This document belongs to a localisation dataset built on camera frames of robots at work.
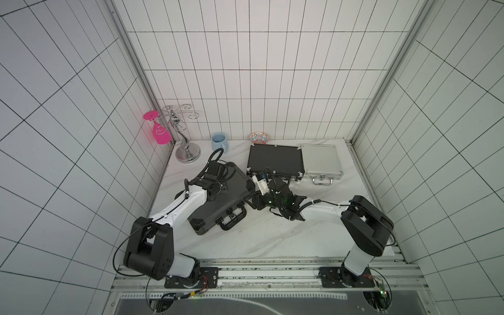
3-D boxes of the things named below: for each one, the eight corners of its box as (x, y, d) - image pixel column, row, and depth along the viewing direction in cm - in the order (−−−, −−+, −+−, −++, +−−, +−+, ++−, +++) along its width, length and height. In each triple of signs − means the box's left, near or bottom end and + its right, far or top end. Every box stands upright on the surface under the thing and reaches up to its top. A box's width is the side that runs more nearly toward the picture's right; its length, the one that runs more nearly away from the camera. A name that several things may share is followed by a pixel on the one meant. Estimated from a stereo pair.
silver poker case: (305, 185, 101) (308, 179, 97) (298, 150, 117) (300, 144, 113) (342, 185, 102) (347, 179, 97) (330, 150, 117) (334, 144, 113)
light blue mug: (211, 153, 115) (209, 146, 110) (214, 137, 123) (212, 130, 119) (228, 153, 115) (227, 146, 110) (229, 137, 123) (229, 130, 119)
